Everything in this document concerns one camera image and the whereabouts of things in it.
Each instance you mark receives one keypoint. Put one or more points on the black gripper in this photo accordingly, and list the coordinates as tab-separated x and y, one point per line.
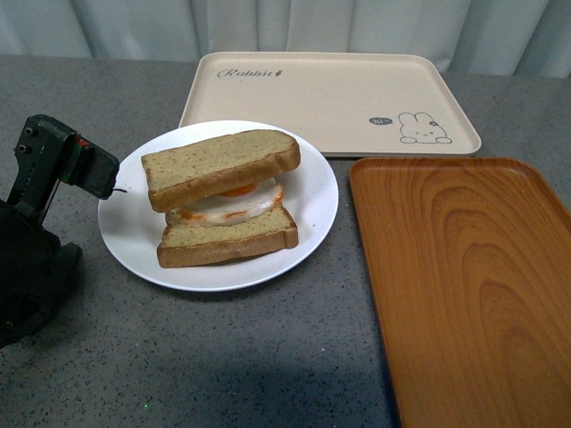
37	270

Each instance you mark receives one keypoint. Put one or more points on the white round plate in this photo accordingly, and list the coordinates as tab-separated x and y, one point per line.
132	230

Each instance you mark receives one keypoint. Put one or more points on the bread slice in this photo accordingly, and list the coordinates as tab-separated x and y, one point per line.
183	245
189	173

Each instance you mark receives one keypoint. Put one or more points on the fried egg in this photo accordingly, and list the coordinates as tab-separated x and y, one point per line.
230	207

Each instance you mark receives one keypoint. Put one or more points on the beige rabbit tray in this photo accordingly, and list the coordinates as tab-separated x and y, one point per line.
344	104

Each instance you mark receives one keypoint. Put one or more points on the brown wooden tray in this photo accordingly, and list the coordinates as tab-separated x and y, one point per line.
469	264

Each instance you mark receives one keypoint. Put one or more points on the grey-white curtain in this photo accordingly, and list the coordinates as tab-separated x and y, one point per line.
476	37

